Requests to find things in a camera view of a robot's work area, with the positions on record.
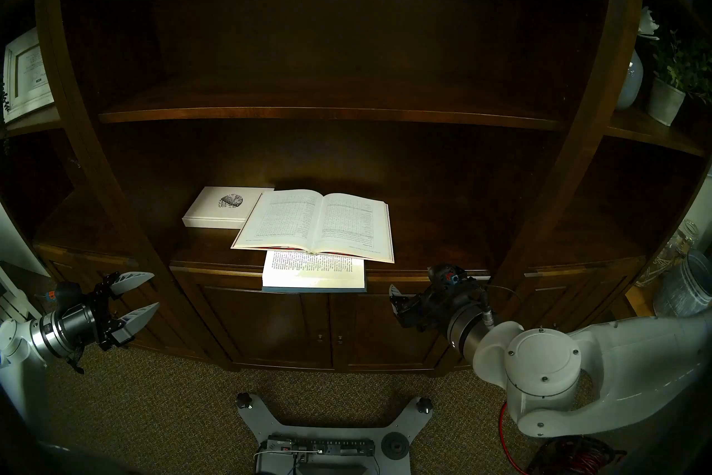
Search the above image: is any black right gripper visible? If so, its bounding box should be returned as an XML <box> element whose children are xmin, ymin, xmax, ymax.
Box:
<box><xmin>388</xmin><ymin>284</ymin><xmax>486</xmax><ymax>333</ymax></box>

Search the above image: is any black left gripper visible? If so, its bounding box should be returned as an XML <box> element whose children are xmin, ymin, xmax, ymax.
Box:
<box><xmin>58</xmin><ymin>272</ymin><xmax>160</xmax><ymax>352</ymax></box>

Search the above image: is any white hardcover book blue spine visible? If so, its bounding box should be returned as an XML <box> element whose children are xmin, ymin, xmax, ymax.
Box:
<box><xmin>231</xmin><ymin>189</ymin><xmax>395</xmax><ymax>264</ymax></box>

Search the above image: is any teal cover paperback book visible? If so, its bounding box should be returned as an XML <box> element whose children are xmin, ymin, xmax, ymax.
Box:
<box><xmin>261</xmin><ymin>249</ymin><xmax>368</xmax><ymax>294</ymax></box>

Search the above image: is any white book round illustration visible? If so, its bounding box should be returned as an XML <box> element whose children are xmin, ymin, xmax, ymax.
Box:
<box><xmin>182</xmin><ymin>186</ymin><xmax>275</xmax><ymax>230</ymax></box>

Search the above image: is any white slatted chair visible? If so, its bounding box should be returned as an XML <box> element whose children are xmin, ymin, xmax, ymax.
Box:
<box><xmin>0</xmin><ymin>262</ymin><xmax>34</xmax><ymax>325</ymax></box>

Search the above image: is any small wooden stool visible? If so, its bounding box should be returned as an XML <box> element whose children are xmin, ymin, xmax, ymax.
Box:
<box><xmin>626</xmin><ymin>286</ymin><xmax>658</xmax><ymax>320</ymax></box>

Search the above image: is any white framed certificate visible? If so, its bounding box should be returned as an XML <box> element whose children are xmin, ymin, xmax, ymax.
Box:
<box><xmin>3</xmin><ymin>29</ymin><xmax>56</xmax><ymax>124</ymax></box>

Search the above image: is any dark wooden bookshelf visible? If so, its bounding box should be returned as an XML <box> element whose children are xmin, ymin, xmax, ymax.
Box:
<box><xmin>0</xmin><ymin>0</ymin><xmax>712</xmax><ymax>374</ymax></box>

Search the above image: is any clear glass jar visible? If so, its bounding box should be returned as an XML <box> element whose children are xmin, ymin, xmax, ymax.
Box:
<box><xmin>637</xmin><ymin>220</ymin><xmax>701</xmax><ymax>288</ymax></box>

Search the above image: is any clear plastic jar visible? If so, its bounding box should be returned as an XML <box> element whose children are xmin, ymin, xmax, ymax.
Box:
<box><xmin>652</xmin><ymin>250</ymin><xmax>712</xmax><ymax>319</ymax></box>

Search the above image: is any white ceramic vase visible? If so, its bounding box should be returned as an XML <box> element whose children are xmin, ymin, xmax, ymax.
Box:
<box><xmin>616</xmin><ymin>50</ymin><xmax>645</xmax><ymax>110</ymax></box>

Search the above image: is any green plant white pot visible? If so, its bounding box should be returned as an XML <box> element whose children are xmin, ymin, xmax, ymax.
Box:
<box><xmin>645</xmin><ymin>31</ymin><xmax>712</xmax><ymax>127</ymax></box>

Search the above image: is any white artificial flower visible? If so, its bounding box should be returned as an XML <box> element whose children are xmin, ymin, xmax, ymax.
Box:
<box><xmin>637</xmin><ymin>6</ymin><xmax>661</xmax><ymax>40</ymax></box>

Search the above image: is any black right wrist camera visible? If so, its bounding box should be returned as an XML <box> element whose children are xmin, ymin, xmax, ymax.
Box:
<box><xmin>428</xmin><ymin>264</ymin><xmax>473</xmax><ymax>292</ymax></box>

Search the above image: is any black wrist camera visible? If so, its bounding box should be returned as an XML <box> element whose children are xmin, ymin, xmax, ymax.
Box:
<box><xmin>40</xmin><ymin>282</ymin><xmax>81</xmax><ymax>313</ymax></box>
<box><xmin>428</xmin><ymin>264</ymin><xmax>473</xmax><ymax>292</ymax></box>

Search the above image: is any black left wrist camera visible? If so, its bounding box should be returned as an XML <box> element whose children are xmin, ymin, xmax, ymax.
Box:
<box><xmin>40</xmin><ymin>282</ymin><xmax>81</xmax><ymax>313</ymax></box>

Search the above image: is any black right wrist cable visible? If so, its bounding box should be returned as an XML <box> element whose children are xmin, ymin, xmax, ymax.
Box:
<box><xmin>479</xmin><ymin>285</ymin><xmax>525</xmax><ymax>329</ymax></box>

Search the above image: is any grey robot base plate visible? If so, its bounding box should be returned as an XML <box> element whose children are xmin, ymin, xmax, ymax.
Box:
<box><xmin>236</xmin><ymin>392</ymin><xmax>433</xmax><ymax>475</ymax></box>

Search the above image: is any red cable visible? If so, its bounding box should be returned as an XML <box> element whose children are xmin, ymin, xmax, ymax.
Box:
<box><xmin>498</xmin><ymin>400</ymin><xmax>612</xmax><ymax>475</ymax></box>

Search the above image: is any black cable reel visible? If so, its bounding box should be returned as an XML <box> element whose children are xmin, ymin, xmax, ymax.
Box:
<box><xmin>526</xmin><ymin>436</ymin><xmax>626</xmax><ymax>475</ymax></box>

